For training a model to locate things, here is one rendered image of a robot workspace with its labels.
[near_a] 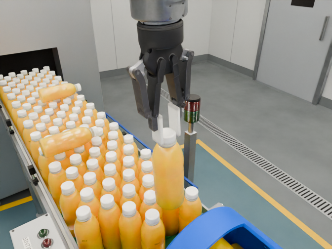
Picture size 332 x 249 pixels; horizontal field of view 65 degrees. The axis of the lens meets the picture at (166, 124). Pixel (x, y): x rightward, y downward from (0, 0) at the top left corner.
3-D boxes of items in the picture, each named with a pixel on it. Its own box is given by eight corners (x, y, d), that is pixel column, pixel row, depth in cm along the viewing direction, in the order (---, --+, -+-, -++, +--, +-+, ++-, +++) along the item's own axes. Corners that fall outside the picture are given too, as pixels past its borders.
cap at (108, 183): (117, 183, 85) (116, 179, 84) (112, 191, 82) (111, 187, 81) (105, 181, 86) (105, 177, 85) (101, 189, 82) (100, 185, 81)
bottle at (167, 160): (152, 207, 63) (145, 147, 53) (159, 186, 69) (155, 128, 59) (181, 212, 62) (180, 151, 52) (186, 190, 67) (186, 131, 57)
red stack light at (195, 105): (191, 113, 100) (191, 103, 98) (180, 107, 105) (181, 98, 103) (203, 108, 104) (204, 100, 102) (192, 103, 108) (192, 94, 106)
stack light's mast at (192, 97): (189, 137, 106) (191, 101, 98) (180, 131, 110) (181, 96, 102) (201, 132, 109) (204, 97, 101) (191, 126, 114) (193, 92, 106)
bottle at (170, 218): (177, 218, 95) (178, 180, 86) (180, 235, 89) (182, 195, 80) (158, 220, 94) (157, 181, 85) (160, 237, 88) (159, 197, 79)
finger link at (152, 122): (156, 107, 48) (143, 113, 47) (158, 130, 51) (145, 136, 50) (151, 104, 49) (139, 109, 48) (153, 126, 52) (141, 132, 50)
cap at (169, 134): (155, 145, 54) (154, 138, 53) (160, 134, 57) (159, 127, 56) (174, 146, 53) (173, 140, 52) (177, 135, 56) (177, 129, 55)
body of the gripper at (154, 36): (152, 27, 37) (156, 87, 42) (195, 17, 41) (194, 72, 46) (124, 20, 42) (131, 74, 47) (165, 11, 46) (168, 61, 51)
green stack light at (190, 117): (190, 124, 103) (191, 113, 100) (180, 118, 107) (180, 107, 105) (202, 119, 106) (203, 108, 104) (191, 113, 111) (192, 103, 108)
